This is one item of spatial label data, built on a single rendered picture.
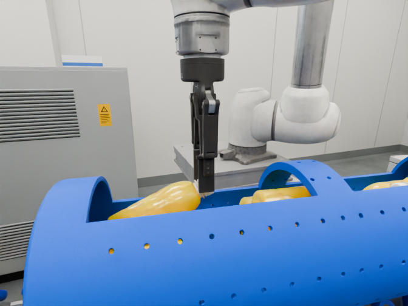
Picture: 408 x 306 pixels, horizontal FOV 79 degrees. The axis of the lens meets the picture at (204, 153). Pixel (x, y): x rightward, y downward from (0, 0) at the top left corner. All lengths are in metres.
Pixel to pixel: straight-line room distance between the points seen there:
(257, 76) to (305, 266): 3.24
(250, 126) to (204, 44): 0.57
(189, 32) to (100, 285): 0.36
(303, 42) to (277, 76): 2.83
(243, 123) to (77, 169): 1.26
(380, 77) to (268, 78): 2.16
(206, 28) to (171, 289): 0.36
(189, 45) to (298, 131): 0.60
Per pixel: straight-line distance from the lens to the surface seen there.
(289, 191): 0.48
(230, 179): 0.88
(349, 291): 0.48
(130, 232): 0.34
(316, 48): 0.89
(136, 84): 3.03
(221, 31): 0.41
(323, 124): 0.91
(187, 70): 0.41
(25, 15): 2.83
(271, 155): 1.02
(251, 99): 0.93
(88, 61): 1.92
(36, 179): 1.93
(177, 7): 0.43
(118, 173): 1.87
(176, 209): 0.46
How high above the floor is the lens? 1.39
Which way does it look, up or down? 17 degrees down
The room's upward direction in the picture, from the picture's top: straight up
